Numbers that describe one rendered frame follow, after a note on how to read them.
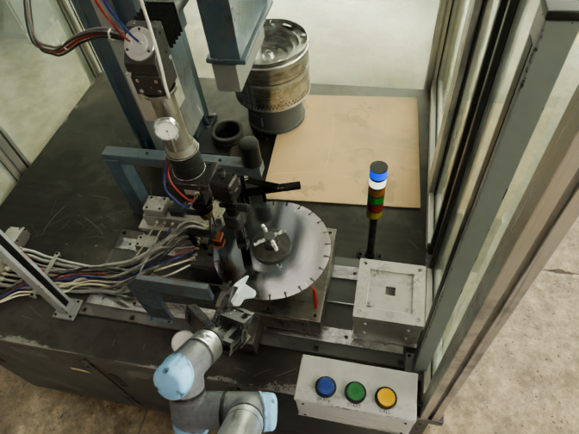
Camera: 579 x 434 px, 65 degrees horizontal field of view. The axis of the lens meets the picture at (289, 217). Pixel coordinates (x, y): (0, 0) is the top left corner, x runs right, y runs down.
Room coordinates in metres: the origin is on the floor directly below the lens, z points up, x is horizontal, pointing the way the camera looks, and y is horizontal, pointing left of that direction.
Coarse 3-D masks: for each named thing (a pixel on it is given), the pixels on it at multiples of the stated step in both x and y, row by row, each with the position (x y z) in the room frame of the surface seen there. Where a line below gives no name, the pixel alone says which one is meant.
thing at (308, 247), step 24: (264, 216) 0.83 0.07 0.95; (288, 216) 0.82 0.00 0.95; (312, 216) 0.80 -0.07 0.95; (312, 240) 0.72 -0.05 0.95; (216, 264) 0.68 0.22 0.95; (240, 264) 0.67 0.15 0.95; (264, 264) 0.66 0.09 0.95; (288, 264) 0.65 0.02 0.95; (312, 264) 0.64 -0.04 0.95; (264, 288) 0.59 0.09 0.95; (288, 288) 0.58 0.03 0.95
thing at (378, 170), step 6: (372, 162) 0.79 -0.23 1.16; (378, 162) 0.78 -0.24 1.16; (384, 162) 0.78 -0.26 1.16; (372, 168) 0.77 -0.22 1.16; (378, 168) 0.76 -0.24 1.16; (384, 168) 0.76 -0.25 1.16; (372, 174) 0.76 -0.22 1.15; (378, 174) 0.75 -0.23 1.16; (384, 174) 0.75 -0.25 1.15; (378, 180) 0.75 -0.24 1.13
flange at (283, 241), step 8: (264, 232) 0.76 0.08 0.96; (256, 240) 0.74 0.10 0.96; (280, 240) 0.73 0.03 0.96; (288, 240) 0.72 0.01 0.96; (256, 248) 0.71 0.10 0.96; (264, 248) 0.71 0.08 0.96; (272, 248) 0.70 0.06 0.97; (280, 248) 0.70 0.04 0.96; (288, 248) 0.70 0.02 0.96; (256, 256) 0.69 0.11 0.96; (264, 256) 0.68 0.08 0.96; (272, 256) 0.68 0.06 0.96; (280, 256) 0.68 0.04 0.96
